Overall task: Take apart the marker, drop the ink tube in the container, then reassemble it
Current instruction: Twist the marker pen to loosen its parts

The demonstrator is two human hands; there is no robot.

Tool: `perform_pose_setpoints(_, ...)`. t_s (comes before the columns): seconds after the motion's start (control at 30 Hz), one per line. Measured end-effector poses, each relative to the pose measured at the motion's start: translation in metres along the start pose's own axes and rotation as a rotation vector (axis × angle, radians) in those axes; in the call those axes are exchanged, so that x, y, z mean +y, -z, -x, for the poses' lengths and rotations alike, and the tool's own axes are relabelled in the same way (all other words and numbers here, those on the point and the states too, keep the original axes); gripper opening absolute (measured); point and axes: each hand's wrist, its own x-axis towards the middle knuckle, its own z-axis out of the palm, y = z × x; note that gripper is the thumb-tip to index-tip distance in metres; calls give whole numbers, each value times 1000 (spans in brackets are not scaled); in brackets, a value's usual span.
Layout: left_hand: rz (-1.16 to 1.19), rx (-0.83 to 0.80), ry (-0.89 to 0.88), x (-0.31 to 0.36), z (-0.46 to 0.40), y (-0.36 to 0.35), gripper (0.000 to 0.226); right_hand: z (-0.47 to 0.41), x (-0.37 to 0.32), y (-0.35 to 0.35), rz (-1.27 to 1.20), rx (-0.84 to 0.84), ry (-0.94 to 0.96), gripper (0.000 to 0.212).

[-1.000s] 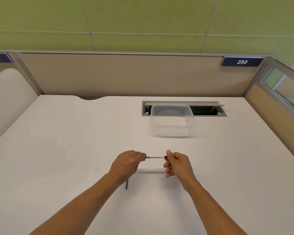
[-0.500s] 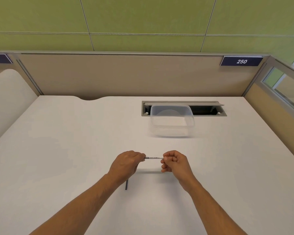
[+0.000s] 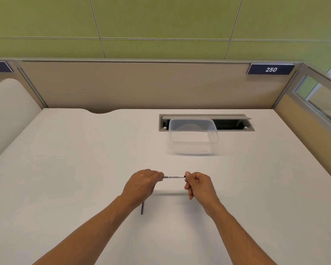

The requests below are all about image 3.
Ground person's right hand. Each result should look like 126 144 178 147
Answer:
184 171 221 218

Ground person's left hand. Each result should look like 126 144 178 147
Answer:
121 169 165 207

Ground clear plastic container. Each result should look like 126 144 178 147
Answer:
168 118 220 155

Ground person's right forearm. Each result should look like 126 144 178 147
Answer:
203 205 278 265

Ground person's left forearm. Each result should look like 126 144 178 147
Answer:
32 194 144 265

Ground beige desk partition panel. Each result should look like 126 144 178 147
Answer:
19 61 301 113

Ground beige side partition with window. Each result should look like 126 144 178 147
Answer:
273 63 331 188

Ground grey desk cable tray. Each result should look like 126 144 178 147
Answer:
159 114 256 132

